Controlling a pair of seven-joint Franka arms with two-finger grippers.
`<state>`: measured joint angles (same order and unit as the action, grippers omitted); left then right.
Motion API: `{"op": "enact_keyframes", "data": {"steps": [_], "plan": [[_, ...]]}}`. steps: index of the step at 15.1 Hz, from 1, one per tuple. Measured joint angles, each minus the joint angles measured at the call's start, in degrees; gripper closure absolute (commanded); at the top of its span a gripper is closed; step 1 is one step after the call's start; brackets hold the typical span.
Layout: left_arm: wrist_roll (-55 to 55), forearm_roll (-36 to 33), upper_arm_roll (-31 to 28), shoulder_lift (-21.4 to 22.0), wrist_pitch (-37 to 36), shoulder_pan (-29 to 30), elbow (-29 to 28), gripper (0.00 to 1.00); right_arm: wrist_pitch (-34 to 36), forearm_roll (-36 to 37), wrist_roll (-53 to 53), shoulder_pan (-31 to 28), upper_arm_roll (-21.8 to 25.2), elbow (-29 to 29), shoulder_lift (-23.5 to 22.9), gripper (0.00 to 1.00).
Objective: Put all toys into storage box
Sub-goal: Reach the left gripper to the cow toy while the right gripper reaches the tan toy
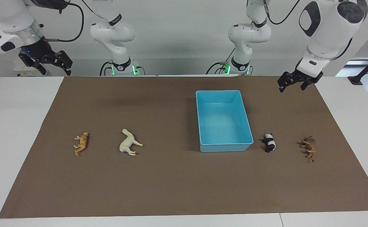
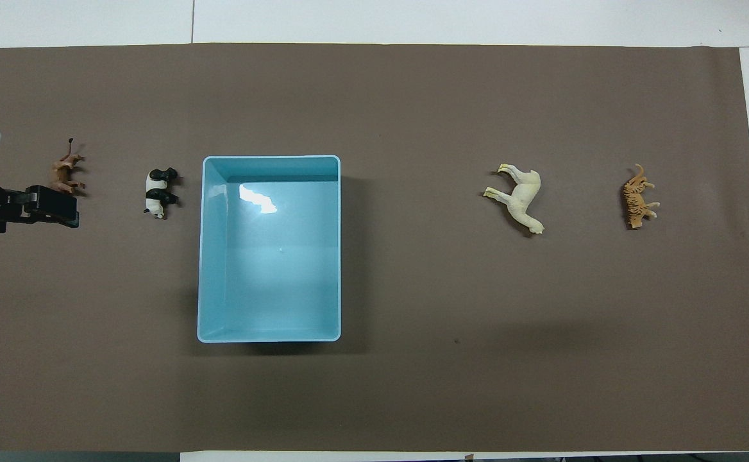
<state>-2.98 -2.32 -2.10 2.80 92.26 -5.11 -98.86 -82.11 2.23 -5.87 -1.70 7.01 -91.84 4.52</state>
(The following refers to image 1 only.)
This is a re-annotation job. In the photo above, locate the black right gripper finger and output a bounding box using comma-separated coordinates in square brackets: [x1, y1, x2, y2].
[18, 53, 48, 76]
[48, 50, 73, 76]

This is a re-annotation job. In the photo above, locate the black white panda toy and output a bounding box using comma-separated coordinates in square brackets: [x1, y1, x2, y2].
[261, 133, 276, 153]

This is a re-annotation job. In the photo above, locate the brown lion toy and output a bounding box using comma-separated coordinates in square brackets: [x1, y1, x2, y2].
[299, 136, 316, 163]

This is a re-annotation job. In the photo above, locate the orange striped tiger toy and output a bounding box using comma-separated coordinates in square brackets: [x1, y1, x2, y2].
[73, 132, 89, 156]

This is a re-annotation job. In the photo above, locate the cream horse toy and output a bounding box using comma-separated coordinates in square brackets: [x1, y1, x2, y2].
[119, 128, 144, 156]

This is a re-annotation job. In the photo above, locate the white yellow background box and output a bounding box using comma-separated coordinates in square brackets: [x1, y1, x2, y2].
[13, 61, 49, 77]

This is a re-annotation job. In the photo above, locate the light blue storage box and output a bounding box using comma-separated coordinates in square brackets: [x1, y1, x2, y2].
[195, 90, 254, 153]

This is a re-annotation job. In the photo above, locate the brown table mat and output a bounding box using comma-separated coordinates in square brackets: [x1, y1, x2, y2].
[0, 76, 368, 219]

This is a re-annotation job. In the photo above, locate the black base cable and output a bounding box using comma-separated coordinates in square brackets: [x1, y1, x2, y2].
[100, 61, 113, 76]
[205, 47, 236, 75]

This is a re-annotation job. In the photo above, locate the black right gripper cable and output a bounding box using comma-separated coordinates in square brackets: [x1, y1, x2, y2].
[42, 2, 85, 43]

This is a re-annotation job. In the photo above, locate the black clamp mount with pole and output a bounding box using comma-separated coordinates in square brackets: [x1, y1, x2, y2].
[348, 49, 368, 85]

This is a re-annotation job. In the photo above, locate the black cable with white tape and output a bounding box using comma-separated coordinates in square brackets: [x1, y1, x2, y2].
[81, 0, 109, 22]

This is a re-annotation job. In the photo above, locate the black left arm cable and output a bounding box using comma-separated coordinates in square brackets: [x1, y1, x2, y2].
[263, 0, 302, 26]

